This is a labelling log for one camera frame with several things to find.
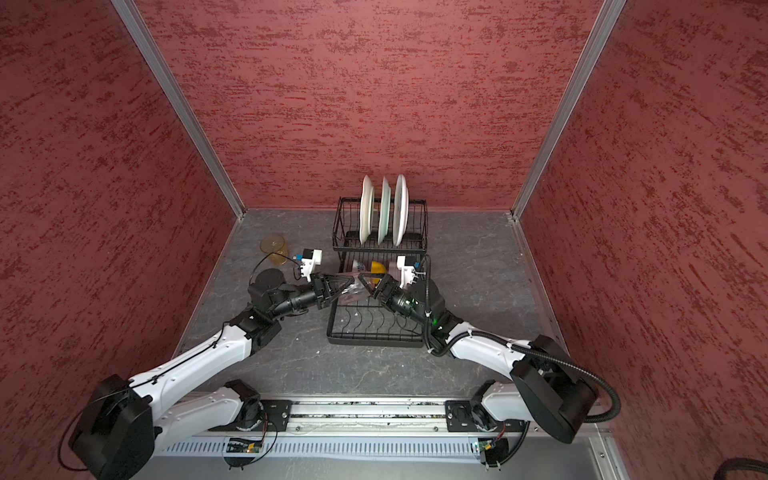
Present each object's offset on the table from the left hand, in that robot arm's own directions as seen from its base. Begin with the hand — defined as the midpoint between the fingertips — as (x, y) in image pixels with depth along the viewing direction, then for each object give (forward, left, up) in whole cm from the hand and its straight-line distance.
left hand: (354, 286), depth 72 cm
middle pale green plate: (+16, -7, +11) cm, 20 cm away
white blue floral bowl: (+14, +1, -12) cm, 19 cm away
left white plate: (+16, -2, +9) cm, 18 cm away
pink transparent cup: (0, -1, -1) cm, 2 cm away
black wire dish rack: (+3, +1, -24) cm, 24 cm away
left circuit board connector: (-31, +28, -27) cm, 49 cm away
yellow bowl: (+14, -5, -13) cm, 20 cm away
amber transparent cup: (+26, +32, -18) cm, 45 cm away
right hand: (+1, -1, -3) cm, 3 cm away
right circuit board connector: (-31, -35, -24) cm, 53 cm away
